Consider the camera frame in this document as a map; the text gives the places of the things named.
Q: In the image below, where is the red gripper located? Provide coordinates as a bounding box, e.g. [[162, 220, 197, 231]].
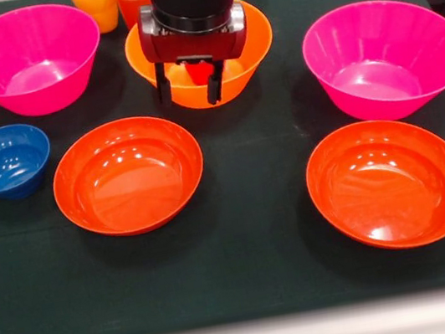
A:
[[133, 0, 260, 116]]

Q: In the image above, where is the crimson plastic cup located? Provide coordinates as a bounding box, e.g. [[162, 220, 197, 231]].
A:
[[184, 59, 217, 89]]

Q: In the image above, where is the red shallow bowl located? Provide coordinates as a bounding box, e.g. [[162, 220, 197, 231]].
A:
[[298, 108, 445, 264], [43, 106, 214, 248]]

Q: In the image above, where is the orange large bowl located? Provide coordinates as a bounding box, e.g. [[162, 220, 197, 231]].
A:
[[120, 0, 284, 121]]

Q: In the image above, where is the red-orange plastic cup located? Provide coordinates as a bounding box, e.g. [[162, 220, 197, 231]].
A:
[[115, 0, 157, 32]]

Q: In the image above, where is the yellow plastic cup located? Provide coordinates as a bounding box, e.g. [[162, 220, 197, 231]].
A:
[[68, 0, 124, 39]]

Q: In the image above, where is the pink large bowl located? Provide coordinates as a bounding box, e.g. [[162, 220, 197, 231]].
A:
[[295, 0, 445, 134], [0, 0, 112, 122]]

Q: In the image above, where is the dark green tablecloth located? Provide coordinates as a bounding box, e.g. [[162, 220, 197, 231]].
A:
[[0, 0, 445, 334]]

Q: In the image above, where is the blue small bowl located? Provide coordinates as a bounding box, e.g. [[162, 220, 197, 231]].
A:
[[0, 119, 59, 202]]

